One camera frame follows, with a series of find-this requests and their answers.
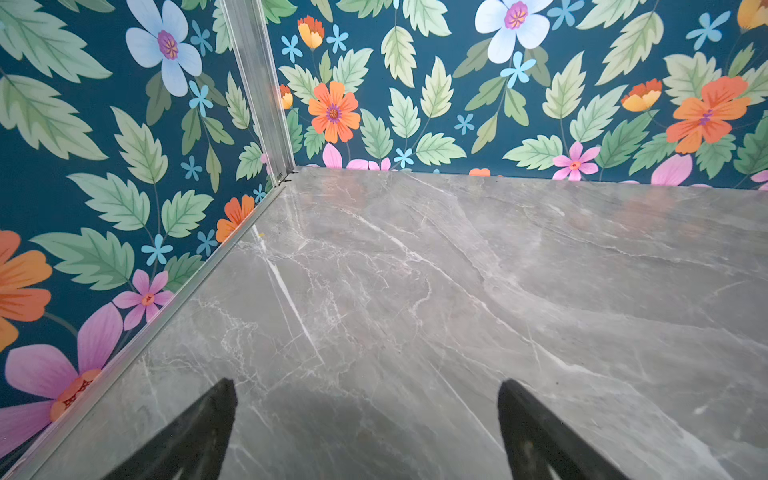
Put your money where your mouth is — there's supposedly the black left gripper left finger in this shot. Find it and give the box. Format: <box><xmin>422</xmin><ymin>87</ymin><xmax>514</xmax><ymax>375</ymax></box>
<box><xmin>106</xmin><ymin>379</ymin><xmax>238</xmax><ymax>479</ymax></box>

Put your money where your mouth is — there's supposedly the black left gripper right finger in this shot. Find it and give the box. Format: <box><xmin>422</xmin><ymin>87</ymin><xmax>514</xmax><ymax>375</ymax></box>
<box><xmin>497</xmin><ymin>379</ymin><xmax>628</xmax><ymax>480</ymax></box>

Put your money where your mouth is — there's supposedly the aluminium frame corner post left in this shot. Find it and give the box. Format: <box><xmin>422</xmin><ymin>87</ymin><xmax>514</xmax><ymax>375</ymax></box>
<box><xmin>223</xmin><ymin>0</ymin><xmax>295</xmax><ymax>185</ymax></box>

